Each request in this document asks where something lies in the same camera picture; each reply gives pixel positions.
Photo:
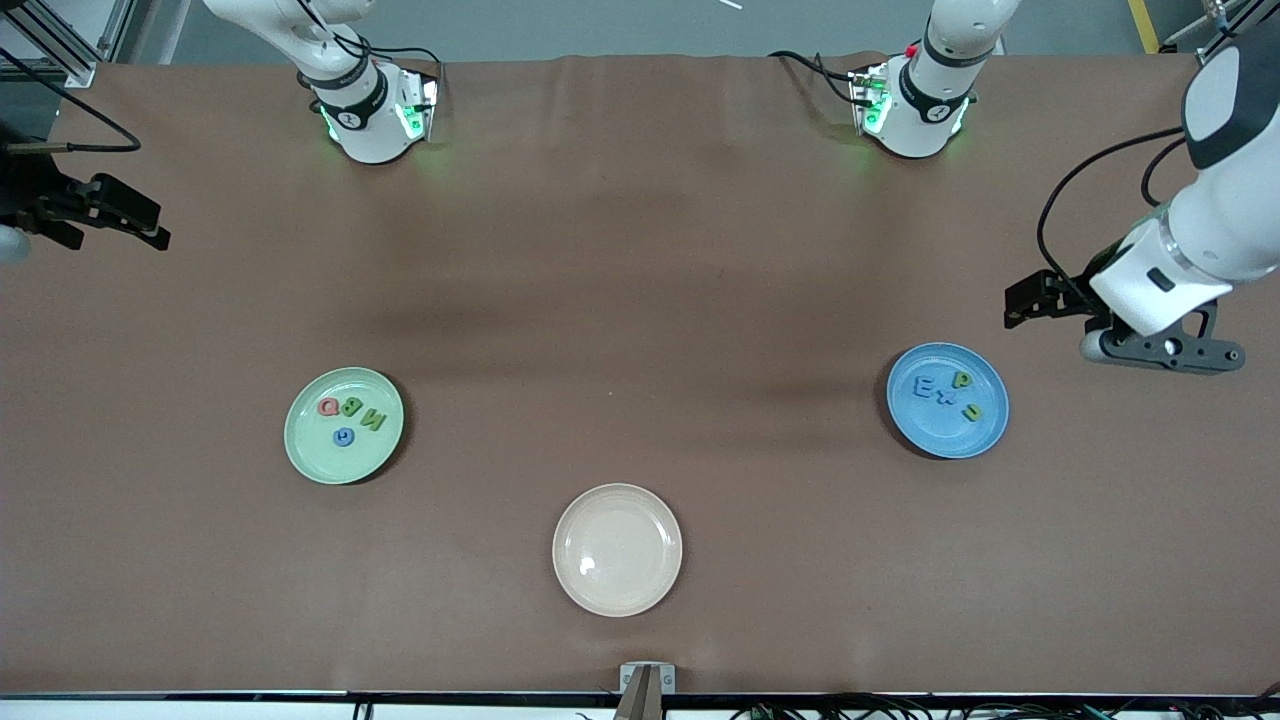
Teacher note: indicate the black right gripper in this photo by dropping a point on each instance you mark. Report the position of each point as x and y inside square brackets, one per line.
[30, 193]

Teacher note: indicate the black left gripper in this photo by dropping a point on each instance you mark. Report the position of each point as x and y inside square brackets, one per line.
[1072, 291]

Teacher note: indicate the blue letter m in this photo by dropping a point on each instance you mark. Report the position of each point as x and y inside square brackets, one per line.
[924, 388]

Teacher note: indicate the red letter Q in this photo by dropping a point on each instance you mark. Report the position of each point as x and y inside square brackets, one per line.
[321, 407]

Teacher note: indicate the green letter B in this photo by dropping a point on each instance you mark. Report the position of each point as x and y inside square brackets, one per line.
[351, 408]

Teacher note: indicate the blue letter G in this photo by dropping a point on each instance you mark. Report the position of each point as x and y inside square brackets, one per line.
[337, 437]

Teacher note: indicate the green letter N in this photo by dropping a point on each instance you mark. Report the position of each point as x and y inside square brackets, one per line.
[374, 420]

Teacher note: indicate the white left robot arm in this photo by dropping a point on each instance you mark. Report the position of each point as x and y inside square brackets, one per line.
[1220, 220]

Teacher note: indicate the blue plate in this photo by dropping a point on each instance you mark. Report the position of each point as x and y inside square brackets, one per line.
[940, 435]

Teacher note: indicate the green plate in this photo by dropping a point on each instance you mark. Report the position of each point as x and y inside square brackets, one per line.
[350, 465]

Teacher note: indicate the brown table mat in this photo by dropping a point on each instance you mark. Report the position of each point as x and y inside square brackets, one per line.
[200, 560]

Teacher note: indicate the beige plate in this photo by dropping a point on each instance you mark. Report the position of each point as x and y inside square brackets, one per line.
[617, 550]

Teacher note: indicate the aluminium frame profile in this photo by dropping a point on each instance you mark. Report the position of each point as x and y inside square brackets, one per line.
[1215, 55]
[118, 28]
[70, 55]

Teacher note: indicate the silver left arm base bracket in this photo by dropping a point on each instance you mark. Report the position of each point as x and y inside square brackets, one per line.
[860, 85]

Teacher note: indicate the silver right arm base bracket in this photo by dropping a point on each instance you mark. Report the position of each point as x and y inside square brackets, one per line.
[425, 95]

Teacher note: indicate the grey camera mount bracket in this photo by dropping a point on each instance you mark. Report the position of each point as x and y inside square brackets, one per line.
[628, 676]

